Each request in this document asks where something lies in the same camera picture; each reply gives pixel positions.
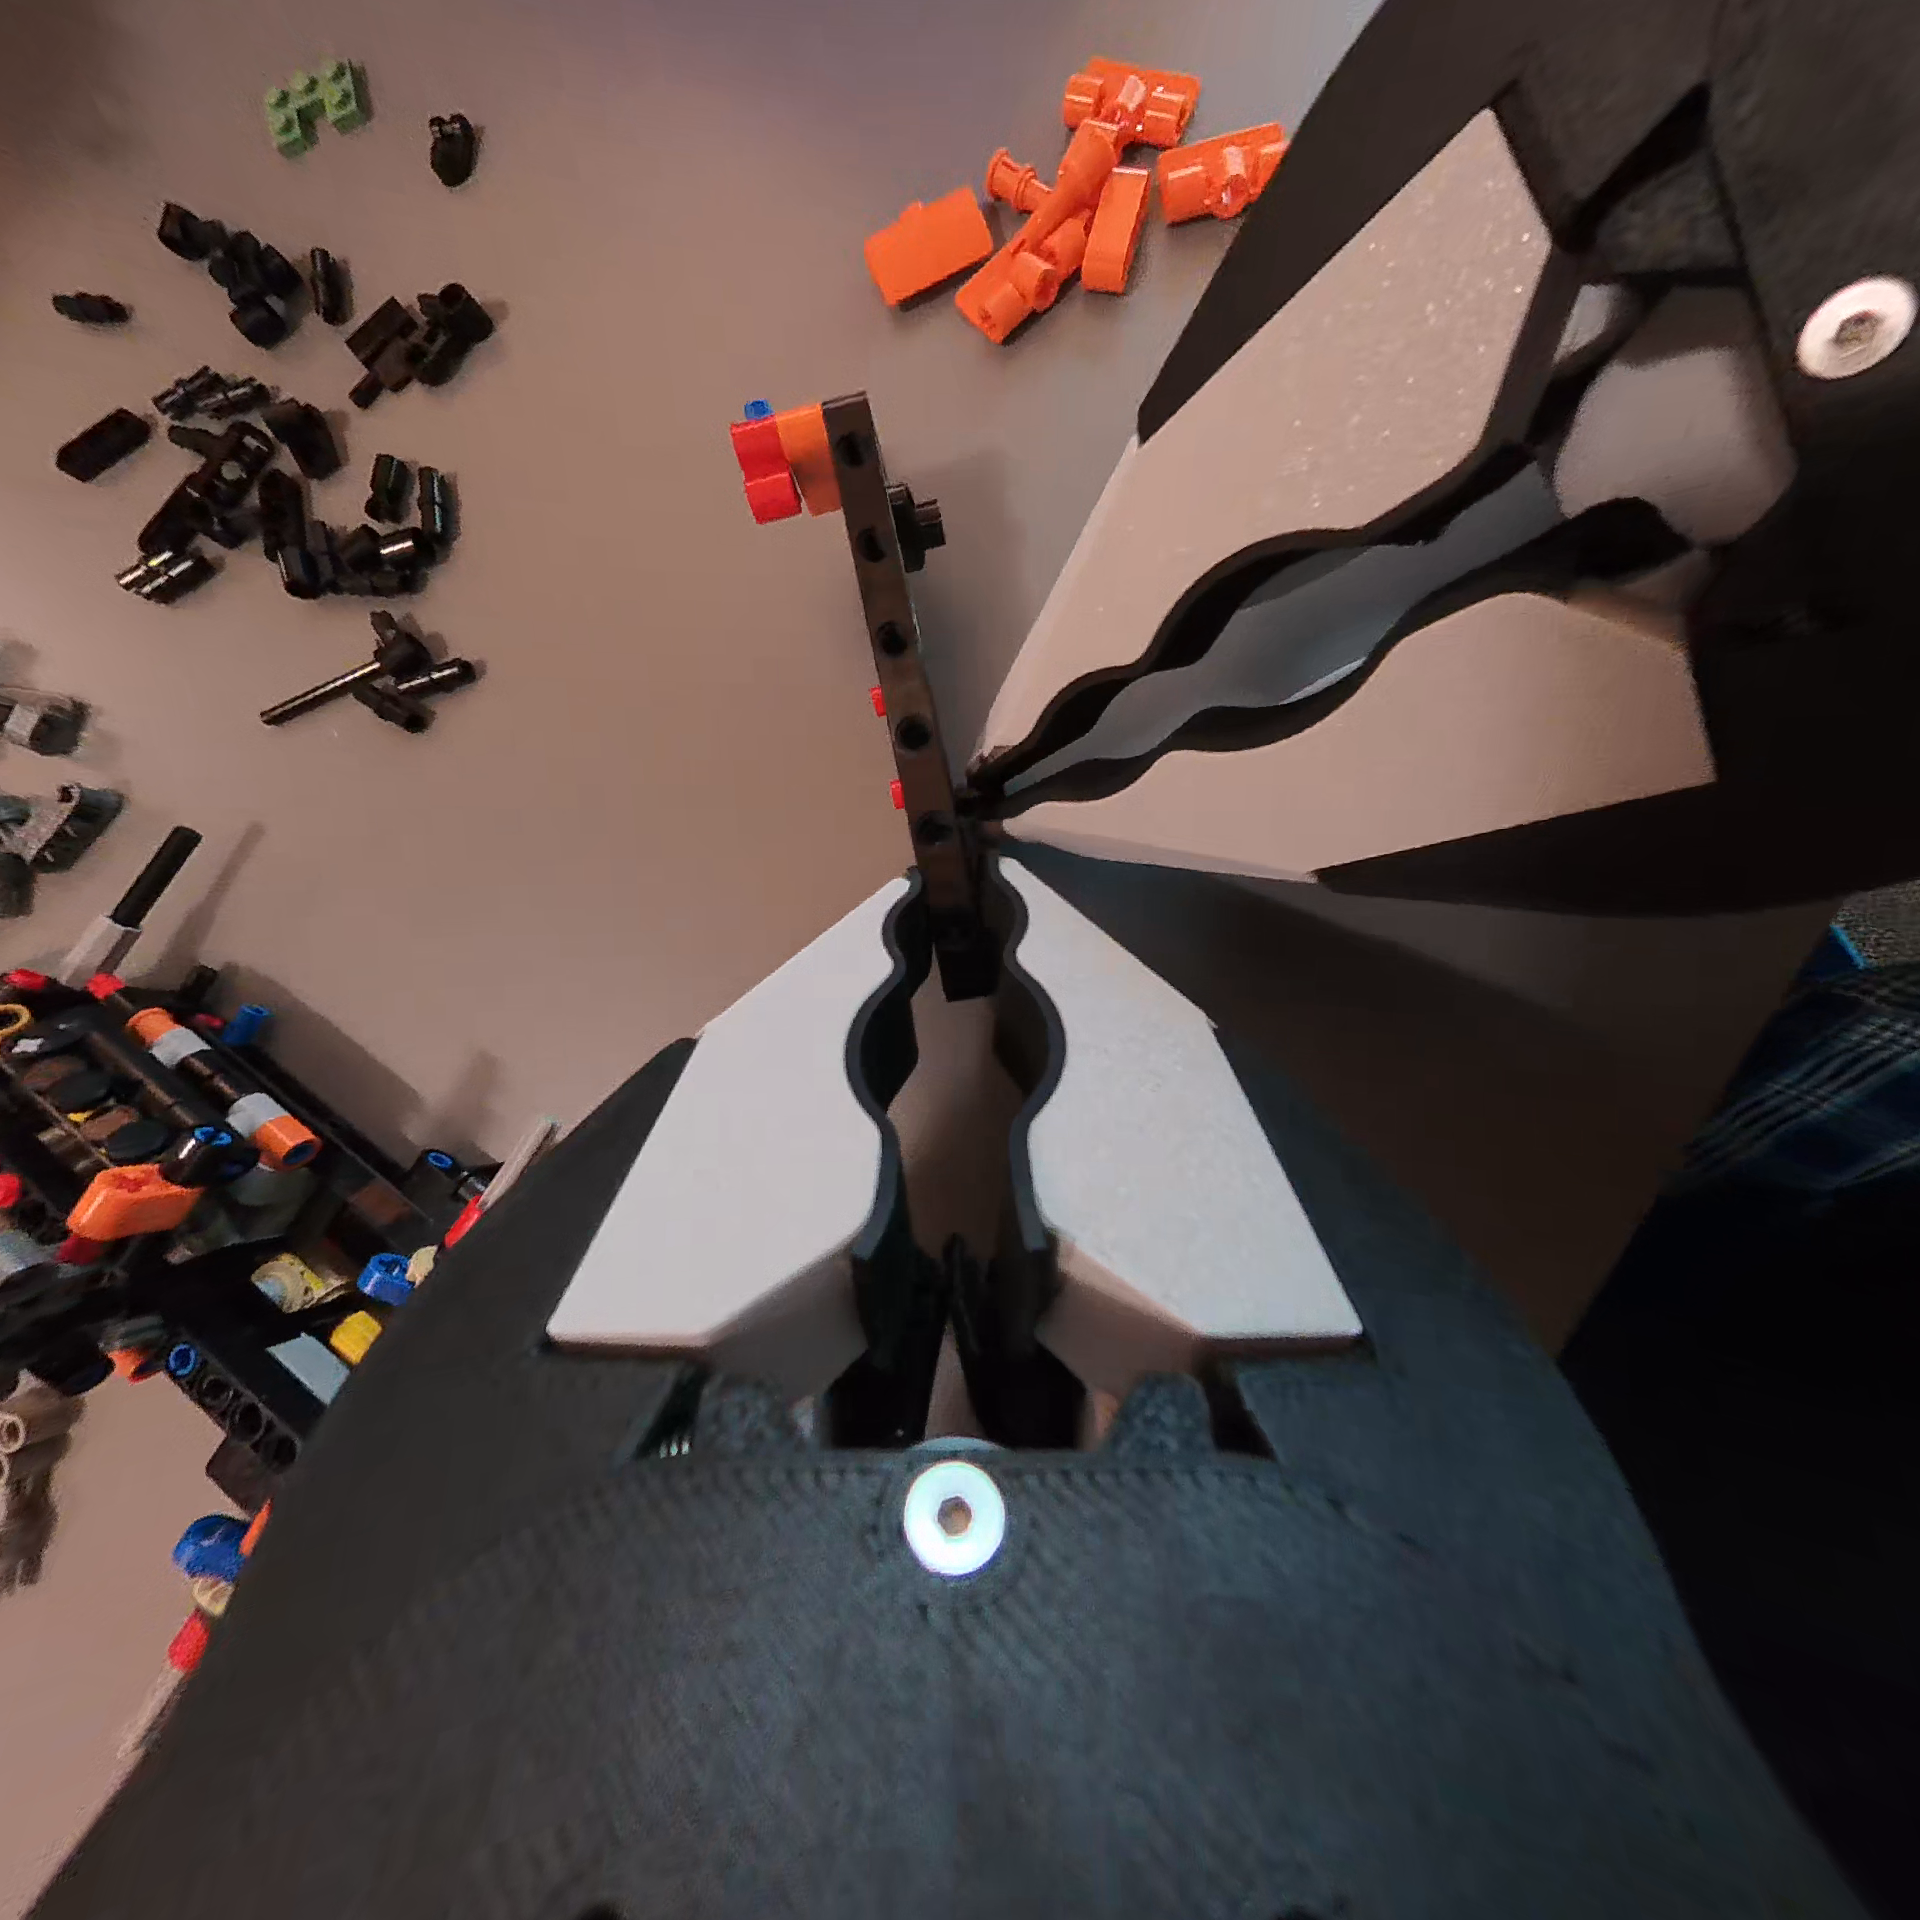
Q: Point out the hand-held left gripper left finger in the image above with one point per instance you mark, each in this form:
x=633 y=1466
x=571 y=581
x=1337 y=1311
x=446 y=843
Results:
x=721 y=1183

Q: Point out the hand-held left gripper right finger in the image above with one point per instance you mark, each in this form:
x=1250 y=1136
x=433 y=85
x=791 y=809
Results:
x=1184 y=1183

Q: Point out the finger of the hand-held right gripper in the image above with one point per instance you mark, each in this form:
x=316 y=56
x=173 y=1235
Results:
x=1501 y=721
x=1321 y=389

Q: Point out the black lego beam assembly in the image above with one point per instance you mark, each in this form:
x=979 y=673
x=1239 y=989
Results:
x=901 y=676

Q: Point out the pile of orange lego pieces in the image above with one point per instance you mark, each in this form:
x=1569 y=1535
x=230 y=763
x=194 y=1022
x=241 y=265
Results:
x=1049 y=211

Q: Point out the partly built lego chassis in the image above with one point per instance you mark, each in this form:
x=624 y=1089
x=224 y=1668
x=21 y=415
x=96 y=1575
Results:
x=164 y=1156

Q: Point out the black lego axle with connectors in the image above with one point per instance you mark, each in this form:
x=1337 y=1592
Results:
x=391 y=676

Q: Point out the blue lego connector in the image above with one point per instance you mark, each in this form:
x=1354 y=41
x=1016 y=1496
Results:
x=207 y=1543

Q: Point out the black and grey lego axle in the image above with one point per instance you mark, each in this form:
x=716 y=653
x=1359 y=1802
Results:
x=144 y=893

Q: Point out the tan lego connectors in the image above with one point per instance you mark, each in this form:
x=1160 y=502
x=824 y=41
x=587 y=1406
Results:
x=24 y=1479

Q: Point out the cluster of grey lego pieces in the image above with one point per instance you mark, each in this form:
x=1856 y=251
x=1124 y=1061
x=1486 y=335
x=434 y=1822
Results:
x=53 y=803

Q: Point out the pile of black lego pieces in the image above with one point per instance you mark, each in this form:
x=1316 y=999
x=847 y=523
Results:
x=269 y=449

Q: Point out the green lego piece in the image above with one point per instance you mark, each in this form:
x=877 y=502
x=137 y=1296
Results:
x=317 y=111

